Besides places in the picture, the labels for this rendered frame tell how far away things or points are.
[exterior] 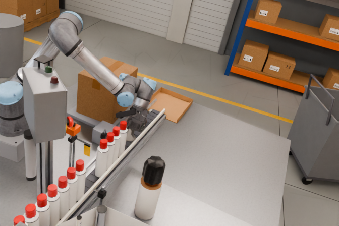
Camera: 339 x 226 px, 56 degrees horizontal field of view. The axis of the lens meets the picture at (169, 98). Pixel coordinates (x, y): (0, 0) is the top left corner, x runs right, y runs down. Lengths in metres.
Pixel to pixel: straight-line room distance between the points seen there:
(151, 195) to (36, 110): 0.56
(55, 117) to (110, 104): 0.81
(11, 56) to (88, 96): 2.15
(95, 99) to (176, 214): 0.81
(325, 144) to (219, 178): 1.47
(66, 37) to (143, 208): 0.77
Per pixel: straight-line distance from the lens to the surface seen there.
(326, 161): 3.22
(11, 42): 3.87
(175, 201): 1.53
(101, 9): 6.15
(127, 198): 1.49
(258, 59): 4.92
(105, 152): 1.45
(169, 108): 2.20
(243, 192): 1.76
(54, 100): 1.03
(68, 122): 1.12
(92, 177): 1.56
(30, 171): 1.26
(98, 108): 1.90
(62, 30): 1.42
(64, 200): 1.33
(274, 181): 1.92
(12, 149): 1.68
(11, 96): 1.60
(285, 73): 5.00
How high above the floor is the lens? 2.01
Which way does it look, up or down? 31 degrees down
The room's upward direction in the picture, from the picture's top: 13 degrees clockwise
